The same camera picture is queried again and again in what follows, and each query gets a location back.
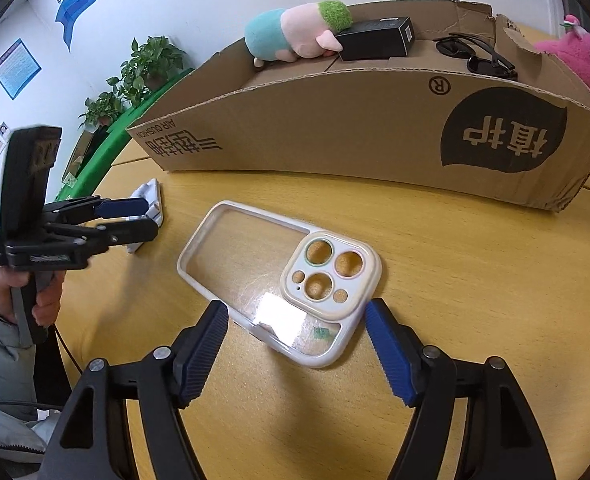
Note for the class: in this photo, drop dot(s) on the person's left forearm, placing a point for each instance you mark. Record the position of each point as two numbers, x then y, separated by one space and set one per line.
0 375

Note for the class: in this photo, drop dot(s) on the black sunglasses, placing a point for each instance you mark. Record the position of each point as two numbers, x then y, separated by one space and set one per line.
455 47

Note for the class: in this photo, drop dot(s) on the pastel pink blue plush toy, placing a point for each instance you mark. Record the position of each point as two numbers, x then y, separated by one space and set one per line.
300 30

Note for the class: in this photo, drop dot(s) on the white folding phone stand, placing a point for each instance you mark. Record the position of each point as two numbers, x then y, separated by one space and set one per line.
147 195

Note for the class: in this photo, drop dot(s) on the green curved ledge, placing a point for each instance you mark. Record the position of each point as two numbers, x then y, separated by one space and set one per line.
110 145

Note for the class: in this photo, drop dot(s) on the long cardboard box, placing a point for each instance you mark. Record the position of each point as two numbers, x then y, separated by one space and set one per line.
325 125

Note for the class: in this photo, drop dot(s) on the white clear phone case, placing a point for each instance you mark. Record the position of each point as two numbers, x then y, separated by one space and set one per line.
362 280

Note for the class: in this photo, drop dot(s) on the person's left hand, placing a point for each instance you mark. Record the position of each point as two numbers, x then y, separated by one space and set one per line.
47 305

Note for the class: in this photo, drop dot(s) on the blue framed wall notice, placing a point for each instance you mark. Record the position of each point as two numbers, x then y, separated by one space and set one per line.
16 67

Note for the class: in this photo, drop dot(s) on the pink plush bear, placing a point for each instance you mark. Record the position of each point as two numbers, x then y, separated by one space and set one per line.
580 60

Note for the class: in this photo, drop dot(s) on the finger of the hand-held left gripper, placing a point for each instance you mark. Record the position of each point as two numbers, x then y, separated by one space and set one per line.
125 232
125 205

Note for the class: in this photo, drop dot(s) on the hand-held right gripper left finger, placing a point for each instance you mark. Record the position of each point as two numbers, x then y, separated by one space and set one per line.
205 350

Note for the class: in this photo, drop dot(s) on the blue wave wall banner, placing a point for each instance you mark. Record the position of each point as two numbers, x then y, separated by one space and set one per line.
82 5

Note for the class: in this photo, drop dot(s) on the large potted plant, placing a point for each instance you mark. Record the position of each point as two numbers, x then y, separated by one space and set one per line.
147 65

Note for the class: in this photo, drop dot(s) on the small potted plant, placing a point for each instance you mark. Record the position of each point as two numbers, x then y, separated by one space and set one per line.
102 110

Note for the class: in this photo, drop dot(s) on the black rectangular box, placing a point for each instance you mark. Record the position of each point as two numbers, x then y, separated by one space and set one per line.
375 40

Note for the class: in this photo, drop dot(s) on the small brown carton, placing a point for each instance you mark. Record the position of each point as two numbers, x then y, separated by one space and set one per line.
77 155

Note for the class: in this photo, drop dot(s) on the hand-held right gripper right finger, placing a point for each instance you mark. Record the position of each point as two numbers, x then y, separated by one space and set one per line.
390 350

